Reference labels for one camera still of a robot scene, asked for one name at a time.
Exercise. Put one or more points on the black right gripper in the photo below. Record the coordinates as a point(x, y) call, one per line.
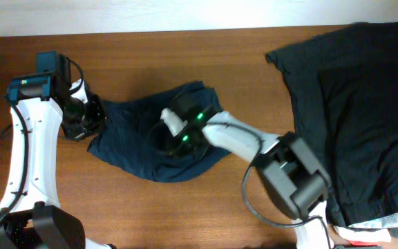
point(177, 102)

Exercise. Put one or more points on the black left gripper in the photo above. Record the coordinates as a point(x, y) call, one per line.
point(90, 113)

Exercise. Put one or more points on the dark blue shorts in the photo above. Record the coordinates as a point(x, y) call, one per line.
point(135, 139)

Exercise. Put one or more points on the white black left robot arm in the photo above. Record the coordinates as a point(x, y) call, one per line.
point(30, 213)

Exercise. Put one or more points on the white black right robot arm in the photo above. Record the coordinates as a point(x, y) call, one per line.
point(293, 177)

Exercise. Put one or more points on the dark grey t-shirt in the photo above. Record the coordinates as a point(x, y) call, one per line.
point(344, 92)

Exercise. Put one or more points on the white red garment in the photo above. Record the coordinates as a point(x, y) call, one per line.
point(373, 231)

